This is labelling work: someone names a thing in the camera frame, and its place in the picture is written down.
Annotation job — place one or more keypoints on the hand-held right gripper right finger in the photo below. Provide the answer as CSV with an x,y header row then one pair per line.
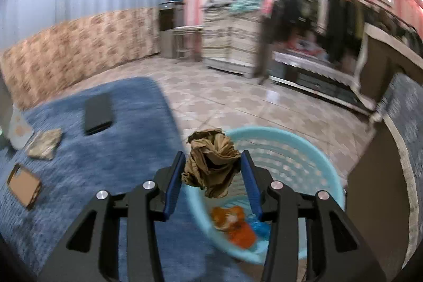
x,y
252,189

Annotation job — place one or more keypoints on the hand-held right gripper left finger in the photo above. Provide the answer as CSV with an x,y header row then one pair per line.
x,y
173,189

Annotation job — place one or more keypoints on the orange plastic scrap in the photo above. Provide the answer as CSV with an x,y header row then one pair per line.
x,y
224,217

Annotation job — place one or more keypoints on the orange plastic cap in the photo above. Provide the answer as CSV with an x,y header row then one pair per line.
x,y
243,234

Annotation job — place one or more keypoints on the brown paper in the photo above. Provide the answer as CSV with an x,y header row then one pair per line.
x,y
211,163

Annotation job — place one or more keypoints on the light blue plastic basket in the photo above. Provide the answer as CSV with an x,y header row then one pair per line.
x,y
290,153

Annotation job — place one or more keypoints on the blue plastic wrapper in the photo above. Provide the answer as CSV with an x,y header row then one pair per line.
x,y
258,228

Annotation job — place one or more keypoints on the blue fluffy blanket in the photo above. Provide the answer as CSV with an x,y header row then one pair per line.
x,y
125,150

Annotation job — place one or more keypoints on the black flat case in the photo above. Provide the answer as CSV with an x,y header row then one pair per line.
x,y
98,113

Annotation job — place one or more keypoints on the low cabinet with lace cover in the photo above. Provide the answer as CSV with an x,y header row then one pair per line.
x,y
314,70

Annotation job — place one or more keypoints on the grey crumpled wrapper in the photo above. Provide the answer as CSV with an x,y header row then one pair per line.
x,y
44,143

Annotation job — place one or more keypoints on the cabinet under patterned cloth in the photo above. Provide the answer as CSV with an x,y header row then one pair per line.
x,y
231,40

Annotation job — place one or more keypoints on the tan phone case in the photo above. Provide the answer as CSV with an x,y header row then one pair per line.
x,y
23,186

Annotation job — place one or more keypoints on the grey water dispenser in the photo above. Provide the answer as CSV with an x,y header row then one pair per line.
x,y
168,31

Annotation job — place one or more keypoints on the small white table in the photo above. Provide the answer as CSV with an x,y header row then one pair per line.
x,y
188,29

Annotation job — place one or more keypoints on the white paper packet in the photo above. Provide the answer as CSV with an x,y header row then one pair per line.
x,y
19,126

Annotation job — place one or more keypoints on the grey blue blanket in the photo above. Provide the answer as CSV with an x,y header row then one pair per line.
x,y
406,110

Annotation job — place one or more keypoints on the brown white-framed bed board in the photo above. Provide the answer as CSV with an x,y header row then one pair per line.
x,y
376,64

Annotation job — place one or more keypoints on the row of hanging dark clothes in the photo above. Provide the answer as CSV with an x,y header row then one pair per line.
x,y
314,14

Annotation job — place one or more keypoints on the blue and floral curtain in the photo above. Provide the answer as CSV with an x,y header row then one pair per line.
x,y
82,4

